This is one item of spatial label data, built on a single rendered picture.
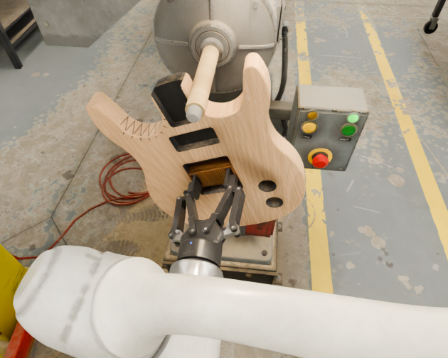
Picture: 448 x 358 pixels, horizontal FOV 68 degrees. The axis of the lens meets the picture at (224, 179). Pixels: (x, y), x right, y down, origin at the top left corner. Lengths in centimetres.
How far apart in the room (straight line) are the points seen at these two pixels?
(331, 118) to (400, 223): 140
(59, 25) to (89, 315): 31
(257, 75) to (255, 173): 22
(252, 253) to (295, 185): 81
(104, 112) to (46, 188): 168
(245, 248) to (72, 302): 115
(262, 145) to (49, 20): 38
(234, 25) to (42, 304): 55
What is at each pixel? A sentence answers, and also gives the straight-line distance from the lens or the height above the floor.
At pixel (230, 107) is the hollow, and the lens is 59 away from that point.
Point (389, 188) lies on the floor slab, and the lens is 227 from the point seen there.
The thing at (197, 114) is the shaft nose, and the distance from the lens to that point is 52.
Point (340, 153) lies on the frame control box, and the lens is 88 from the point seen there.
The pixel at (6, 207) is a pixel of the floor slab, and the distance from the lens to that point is 232.
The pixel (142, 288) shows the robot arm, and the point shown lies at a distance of 34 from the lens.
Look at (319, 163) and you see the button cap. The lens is 85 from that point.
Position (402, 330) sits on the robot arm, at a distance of 33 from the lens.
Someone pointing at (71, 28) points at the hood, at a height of 141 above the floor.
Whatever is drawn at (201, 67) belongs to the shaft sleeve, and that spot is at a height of 127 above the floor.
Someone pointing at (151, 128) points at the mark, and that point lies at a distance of 66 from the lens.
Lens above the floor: 158
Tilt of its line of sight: 49 degrees down
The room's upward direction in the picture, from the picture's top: straight up
